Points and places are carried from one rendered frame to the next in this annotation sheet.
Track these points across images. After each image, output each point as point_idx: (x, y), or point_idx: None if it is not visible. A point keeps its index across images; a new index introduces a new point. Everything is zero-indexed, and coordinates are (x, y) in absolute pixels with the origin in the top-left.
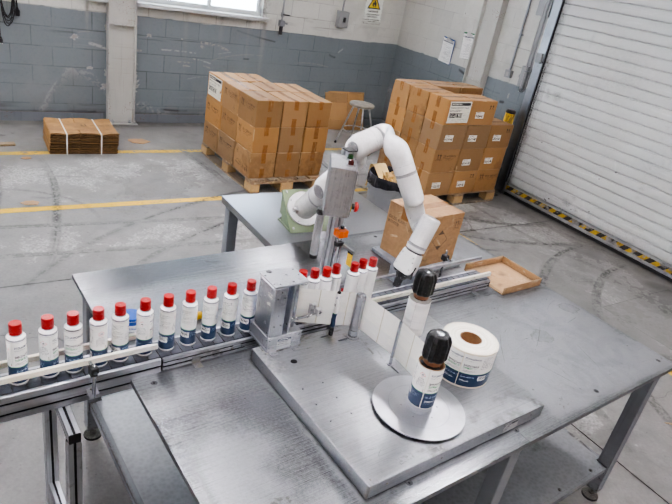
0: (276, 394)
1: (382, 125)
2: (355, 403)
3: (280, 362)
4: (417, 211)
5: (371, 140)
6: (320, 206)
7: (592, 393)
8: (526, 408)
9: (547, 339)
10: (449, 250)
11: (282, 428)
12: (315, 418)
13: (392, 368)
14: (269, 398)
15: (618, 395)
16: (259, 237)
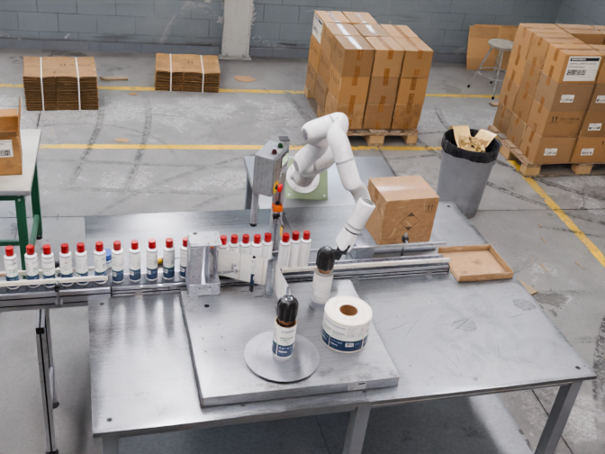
0: (184, 327)
1: (336, 114)
2: (233, 343)
3: (195, 304)
4: (360, 194)
5: (320, 128)
6: (306, 177)
7: (469, 380)
8: (378, 376)
9: (468, 328)
10: (425, 231)
11: (173, 350)
12: (194, 348)
13: None
14: (176, 329)
15: (495, 386)
16: None
